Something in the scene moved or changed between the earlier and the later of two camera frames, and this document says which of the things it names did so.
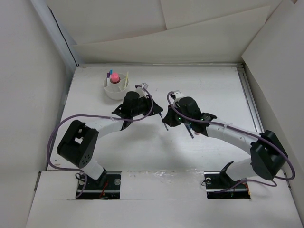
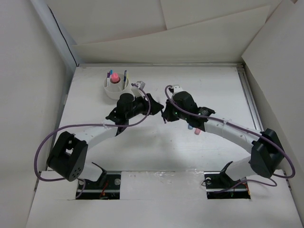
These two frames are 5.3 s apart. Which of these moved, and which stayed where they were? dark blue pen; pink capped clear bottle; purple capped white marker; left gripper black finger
Moved: dark blue pen
Stayed: left gripper black finger; pink capped clear bottle; purple capped white marker
